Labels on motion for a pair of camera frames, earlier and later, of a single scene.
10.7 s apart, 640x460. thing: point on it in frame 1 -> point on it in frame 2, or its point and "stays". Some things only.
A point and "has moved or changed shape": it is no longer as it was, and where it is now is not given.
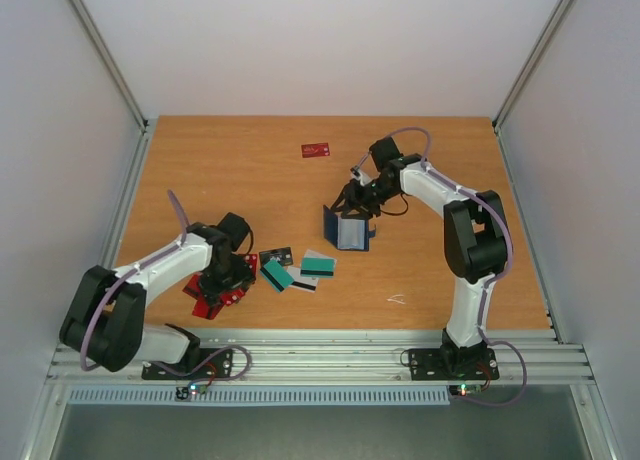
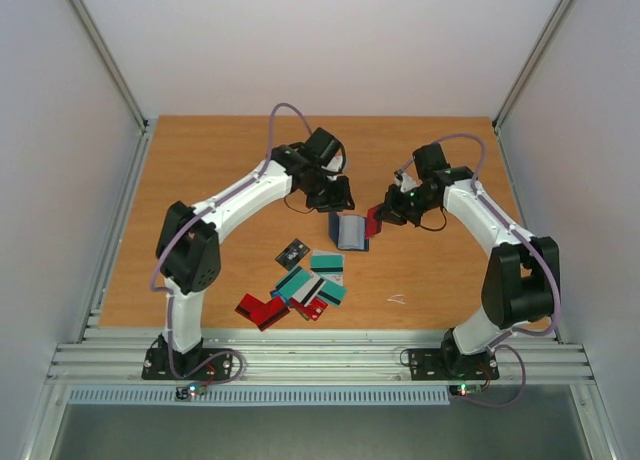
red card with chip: x=227 y=298 -> x=313 y=310
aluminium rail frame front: x=348 y=357 stays
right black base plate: x=453 y=364 stays
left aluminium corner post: x=139 y=160 stays
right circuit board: x=465 y=390 stays
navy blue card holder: x=351 y=233 stays
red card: x=193 y=289 has moved or changed shape
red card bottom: x=203 y=310 -> x=260 y=313
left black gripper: x=244 y=277 -> x=338 y=202
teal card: x=276 y=275 -> x=332 y=293
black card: x=282 y=255 -> x=293 y=255
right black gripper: x=358 y=196 -> x=395 y=208
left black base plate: x=214 y=363 stays
